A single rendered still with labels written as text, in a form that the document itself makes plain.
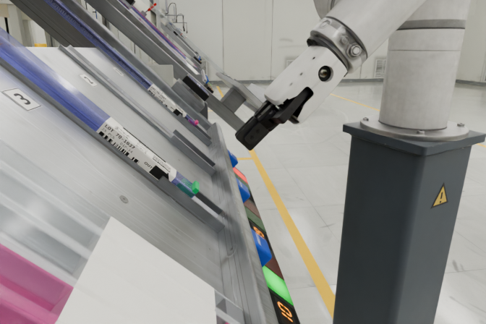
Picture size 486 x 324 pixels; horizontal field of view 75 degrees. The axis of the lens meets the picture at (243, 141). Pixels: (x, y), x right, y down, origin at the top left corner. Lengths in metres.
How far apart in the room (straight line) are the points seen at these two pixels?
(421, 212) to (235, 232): 0.49
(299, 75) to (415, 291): 0.53
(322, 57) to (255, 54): 7.64
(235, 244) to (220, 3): 7.86
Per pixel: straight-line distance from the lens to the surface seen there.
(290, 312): 0.29
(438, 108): 0.66
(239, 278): 0.19
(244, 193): 0.36
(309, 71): 0.42
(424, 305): 0.85
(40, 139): 0.19
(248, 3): 8.09
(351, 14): 0.45
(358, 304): 0.84
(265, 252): 0.26
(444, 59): 0.65
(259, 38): 8.08
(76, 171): 0.18
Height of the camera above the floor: 0.85
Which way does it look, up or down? 16 degrees down
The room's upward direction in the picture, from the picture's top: straight up
